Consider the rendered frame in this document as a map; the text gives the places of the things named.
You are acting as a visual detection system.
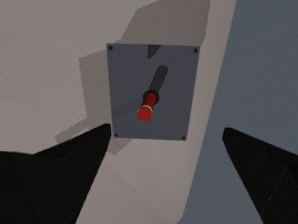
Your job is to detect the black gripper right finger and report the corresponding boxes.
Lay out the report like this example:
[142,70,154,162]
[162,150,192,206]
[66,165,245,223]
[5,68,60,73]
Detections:
[222,128,298,224]

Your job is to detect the red peg with white band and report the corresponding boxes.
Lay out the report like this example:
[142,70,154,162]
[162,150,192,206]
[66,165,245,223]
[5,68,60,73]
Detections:
[137,92,156,121]

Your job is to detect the dark grey panel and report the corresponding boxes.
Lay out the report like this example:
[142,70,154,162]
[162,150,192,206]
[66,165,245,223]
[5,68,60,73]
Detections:
[106,43,200,141]

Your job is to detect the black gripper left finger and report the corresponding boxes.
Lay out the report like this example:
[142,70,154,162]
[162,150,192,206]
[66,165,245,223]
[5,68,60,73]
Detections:
[0,123,111,224]

